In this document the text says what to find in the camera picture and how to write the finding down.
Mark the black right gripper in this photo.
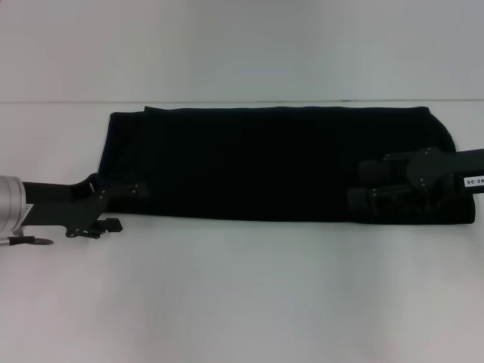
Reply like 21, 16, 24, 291
346, 147, 484, 216

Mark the left arm cable with plug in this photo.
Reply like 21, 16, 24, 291
0, 234, 54, 248

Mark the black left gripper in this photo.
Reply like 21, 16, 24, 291
21, 172, 151, 240

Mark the black t-shirt with FREE print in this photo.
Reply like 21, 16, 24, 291
95, 105, 476, 226

